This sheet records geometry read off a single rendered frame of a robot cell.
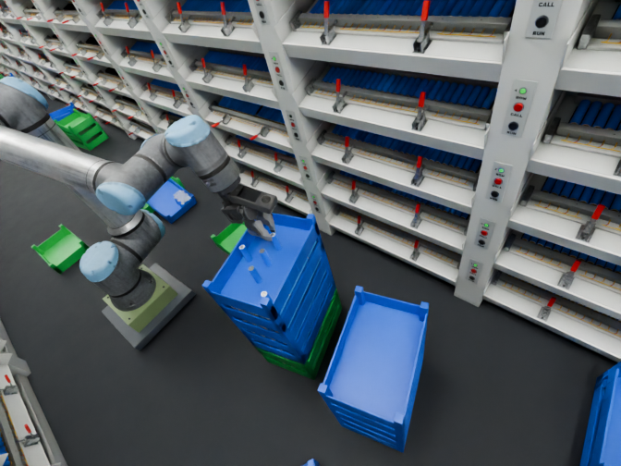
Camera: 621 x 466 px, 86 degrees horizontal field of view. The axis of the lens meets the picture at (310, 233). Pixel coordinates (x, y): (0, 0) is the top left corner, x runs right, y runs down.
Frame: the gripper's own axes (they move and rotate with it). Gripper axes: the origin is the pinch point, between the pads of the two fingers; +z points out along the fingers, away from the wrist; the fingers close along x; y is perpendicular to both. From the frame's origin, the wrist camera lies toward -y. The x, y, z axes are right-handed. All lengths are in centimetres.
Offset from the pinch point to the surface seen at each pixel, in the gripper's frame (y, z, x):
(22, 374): 123, 21, 63
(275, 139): 28, -2, -51
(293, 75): 2, -25, -45
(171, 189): 127, 16, -52
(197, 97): 71, -24, -66
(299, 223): -2.8, 4.5, -8.5
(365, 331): -21.7, 29.0, 10.8
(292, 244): -1.7, 7.1, -2.3
